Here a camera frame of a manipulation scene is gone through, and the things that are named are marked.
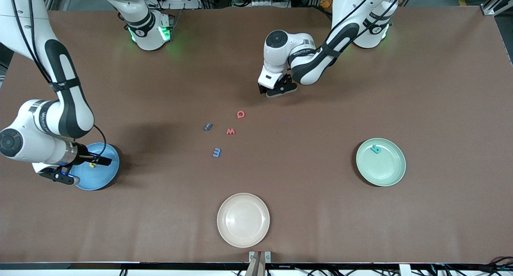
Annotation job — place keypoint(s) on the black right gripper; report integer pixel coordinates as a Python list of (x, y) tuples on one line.
[(83, 152)]

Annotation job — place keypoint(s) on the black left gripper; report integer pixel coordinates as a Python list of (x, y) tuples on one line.
[(262, 90)]

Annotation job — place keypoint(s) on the red letter Q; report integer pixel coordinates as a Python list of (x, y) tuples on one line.
[(238, 115)]

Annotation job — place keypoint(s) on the red letter w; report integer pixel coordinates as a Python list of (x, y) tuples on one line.
[(230, 132)]

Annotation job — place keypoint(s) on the dark blue letter g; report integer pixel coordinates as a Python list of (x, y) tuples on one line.
[(208, 127)]

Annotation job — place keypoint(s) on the teal foam letter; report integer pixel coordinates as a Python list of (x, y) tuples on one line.
[(376, 149)]

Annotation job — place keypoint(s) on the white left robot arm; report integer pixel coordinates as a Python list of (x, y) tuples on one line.
[(352, 7)]

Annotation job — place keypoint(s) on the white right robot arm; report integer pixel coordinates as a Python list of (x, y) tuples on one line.
[(20, 27)]

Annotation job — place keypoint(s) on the blue plate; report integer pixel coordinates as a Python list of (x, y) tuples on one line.
[(104, 177)]

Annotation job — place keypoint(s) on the blue letter E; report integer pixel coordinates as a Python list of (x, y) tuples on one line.
[(219, 152)]

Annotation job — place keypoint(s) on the green plate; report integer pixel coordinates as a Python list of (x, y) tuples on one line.
[(380, 167)]

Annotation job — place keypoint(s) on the beige plate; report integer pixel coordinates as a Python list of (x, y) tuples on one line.
[(243, 220)]

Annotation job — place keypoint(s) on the metal table edge bracket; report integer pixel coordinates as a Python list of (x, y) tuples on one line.
[(259, 264)]

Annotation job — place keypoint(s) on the aluminium frame profile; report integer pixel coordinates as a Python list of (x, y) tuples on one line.
[(497, 1)]

